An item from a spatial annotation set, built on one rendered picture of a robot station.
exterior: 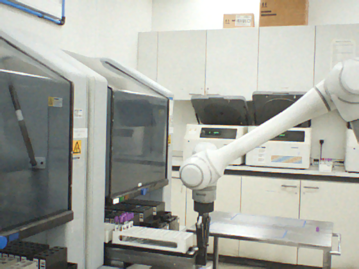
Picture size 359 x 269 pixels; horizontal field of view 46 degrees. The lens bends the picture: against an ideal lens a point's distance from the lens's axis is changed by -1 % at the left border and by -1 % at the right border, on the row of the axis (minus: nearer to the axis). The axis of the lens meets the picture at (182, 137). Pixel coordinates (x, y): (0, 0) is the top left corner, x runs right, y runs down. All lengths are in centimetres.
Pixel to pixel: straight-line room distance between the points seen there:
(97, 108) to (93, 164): 20
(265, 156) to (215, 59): 109
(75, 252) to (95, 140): 38
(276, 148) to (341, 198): 68
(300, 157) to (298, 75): 78
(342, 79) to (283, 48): 290
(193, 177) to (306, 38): 298
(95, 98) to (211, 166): 48
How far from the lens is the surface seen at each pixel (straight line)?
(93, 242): 161
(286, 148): 382
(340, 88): 129
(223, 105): 414
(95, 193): 157
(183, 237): 161
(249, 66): 418
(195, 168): 132
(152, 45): 449
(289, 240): 183
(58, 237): 148
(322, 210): 386
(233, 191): 392
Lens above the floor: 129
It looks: 2 degrees down
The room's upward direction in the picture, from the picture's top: 2 degrees clockwise
